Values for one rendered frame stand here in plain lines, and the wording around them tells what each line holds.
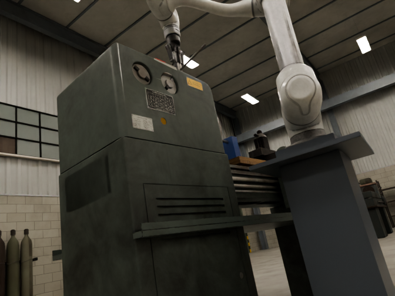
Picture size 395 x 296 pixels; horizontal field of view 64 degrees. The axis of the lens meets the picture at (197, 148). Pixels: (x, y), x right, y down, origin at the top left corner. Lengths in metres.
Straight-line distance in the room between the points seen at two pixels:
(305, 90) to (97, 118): 0.78
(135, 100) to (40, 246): 7.46
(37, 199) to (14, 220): 0.72
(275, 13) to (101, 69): 0.77
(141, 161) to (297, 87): 0.63
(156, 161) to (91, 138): 0.28
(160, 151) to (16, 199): 7.37
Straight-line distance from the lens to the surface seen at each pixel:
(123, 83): 1.22
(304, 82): 1.26
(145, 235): 1.00
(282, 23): 1.48
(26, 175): 8.77
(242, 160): 1.77
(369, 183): 10.01
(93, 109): 1.30
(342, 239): 1.34
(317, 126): 1.47
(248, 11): 1.79
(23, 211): 8.46
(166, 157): 1.20
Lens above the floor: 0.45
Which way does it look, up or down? 18 degrees up
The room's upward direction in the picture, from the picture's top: 11 degrees counter-clockwise
